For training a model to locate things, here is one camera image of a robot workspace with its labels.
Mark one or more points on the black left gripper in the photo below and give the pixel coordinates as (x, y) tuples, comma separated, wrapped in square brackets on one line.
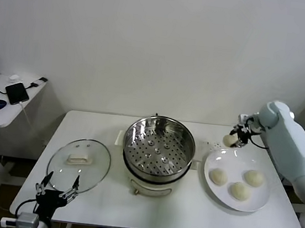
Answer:
[(48, 200)]

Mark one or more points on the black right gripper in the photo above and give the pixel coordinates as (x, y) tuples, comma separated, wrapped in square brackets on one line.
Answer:
[(243, 134)]

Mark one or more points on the white steamed baozi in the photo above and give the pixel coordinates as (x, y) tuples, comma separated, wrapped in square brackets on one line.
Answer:
[(229, 140), (219, 177), (239, 191), (254, 178)]

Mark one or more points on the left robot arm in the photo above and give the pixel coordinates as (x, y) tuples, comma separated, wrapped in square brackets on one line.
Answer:
[(42, 225)]

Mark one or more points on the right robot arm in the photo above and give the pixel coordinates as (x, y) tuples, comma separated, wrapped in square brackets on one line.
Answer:
[(291, 142)]

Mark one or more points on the stainless steel steamer basket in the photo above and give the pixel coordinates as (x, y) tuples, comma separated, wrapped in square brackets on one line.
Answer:
[(158, 153)]

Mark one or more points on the glass pot lid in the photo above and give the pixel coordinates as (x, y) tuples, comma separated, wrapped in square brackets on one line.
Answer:
[(94, 157)]

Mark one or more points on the white plate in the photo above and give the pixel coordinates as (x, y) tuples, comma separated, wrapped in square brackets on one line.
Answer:
[(258, 200)]

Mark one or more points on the white side desk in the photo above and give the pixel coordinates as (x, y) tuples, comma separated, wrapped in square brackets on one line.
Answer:
[(7, 117)]

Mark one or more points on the white electric cooker base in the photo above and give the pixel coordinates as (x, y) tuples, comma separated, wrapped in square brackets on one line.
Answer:
[(151, 189)]

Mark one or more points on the black smartphone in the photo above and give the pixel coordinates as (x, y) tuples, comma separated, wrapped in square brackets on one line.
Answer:
[(17, 93)]

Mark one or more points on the black usb adapter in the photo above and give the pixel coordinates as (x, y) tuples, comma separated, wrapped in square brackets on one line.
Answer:
[(43, 79)]

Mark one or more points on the small white earbud case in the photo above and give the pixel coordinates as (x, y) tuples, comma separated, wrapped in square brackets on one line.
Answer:
[(14, 77)]

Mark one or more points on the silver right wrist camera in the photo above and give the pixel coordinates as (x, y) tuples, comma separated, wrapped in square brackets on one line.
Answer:
[(242, 118)]

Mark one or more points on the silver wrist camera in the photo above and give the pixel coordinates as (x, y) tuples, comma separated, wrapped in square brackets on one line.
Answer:
[(242, 118), (26, 219)]

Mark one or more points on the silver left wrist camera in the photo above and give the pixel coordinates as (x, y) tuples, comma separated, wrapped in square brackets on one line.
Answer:
[(26, 219)]

